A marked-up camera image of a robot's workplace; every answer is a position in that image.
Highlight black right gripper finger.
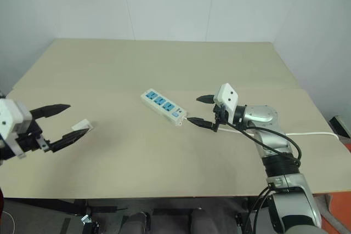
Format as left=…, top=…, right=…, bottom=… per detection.
left=195, top=94, right=215, bottom=106
left=186, top=117, right=217, bottom=132

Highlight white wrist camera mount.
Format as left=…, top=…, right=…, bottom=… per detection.
left=0, top=98, right=32, bottom=161
left=213, top=83, right=239, bottom=119

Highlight black right upper-arm cable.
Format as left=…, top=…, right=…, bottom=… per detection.
left=245, top=185, right=272, bottom=234

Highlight white power cord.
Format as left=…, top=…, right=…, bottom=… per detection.
left=216, top=126, right=340, bottom=141

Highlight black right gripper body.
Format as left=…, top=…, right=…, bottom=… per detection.
left=211, top=102, right=230, bottom=133

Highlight thin white floor cable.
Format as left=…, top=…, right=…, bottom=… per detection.
left=0, top=210, right=16, bottom=234

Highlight black box-shaped object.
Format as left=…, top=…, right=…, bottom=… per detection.
left=329, top=115, right=351, bottom=140

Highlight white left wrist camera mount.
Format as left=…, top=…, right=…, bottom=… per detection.
left=0, top=98, right=32, bottom=161

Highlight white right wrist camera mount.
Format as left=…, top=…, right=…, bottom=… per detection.
left=213, top=83, right=239, bottom=119

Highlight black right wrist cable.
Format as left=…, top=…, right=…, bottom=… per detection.
left=218, top=119, right=303, bottom=168

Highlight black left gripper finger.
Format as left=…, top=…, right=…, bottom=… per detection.
left=28, top=104, right=71, bottom=122
left=48, top=128, right=90, bottom=154

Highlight white power strip blue sockets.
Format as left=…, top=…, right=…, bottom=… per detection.
left=140, top=88, right=188, bottom=128

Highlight dark red object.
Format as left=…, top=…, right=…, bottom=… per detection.
left=0, top=186, right=5, bottom=219

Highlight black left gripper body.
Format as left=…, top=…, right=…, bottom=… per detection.
left=15, top=118, right=53, bottom=161

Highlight white plug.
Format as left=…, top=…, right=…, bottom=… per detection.
left=71, top=118, right=94, bottom=136

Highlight dark grey rounded shape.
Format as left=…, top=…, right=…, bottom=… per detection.
left=127, top=211, right=152, bottom=234

